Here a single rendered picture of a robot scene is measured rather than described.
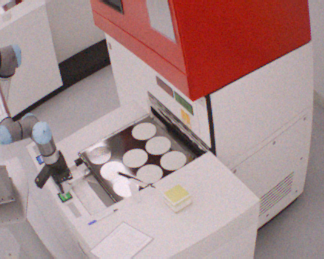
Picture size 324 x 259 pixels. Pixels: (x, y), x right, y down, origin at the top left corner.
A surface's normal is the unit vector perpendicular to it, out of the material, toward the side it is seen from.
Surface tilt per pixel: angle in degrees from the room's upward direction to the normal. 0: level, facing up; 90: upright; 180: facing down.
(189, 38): 90
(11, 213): 0
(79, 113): 0
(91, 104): 0
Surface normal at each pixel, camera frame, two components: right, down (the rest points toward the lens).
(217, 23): 0.54, 0.52
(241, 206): -0.15, -0.72
